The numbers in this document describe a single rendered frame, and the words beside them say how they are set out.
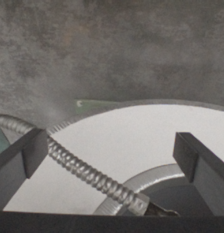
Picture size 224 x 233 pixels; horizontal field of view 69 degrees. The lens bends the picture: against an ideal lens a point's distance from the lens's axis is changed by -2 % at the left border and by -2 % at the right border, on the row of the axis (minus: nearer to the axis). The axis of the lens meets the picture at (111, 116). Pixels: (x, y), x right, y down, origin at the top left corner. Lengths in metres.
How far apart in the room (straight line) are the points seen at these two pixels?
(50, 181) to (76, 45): 0.61
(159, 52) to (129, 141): 0.46
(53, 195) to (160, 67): 0.68
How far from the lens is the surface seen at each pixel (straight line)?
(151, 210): 0.20
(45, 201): 0.44
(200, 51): 0.86
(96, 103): 0.95
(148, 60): 0.83
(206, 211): 0.67
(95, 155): 0.48
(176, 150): 0.17
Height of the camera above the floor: 0.77
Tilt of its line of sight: 49 degrees down
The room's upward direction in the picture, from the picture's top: 168 degrees counter-clockwise
